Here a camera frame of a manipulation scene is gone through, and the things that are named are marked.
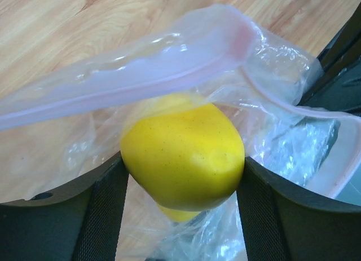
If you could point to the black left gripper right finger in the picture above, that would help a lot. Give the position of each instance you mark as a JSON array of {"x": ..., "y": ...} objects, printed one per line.
[{"x": 283, "y": 221}]

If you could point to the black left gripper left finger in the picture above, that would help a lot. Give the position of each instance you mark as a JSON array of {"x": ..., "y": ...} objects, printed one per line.
[{"x": 79, "y": 220}]

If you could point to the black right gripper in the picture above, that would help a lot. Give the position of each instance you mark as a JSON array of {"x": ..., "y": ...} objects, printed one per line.
[{"x": 338, "y": 87}]

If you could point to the clear polka dot zip bag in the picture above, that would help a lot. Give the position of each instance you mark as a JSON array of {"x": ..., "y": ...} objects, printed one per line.
[{"x": 71, "y": 121}]

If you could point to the yellow fake pear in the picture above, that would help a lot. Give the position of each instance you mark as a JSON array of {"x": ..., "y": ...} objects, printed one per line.
[{"x": 186, "y": 155}]

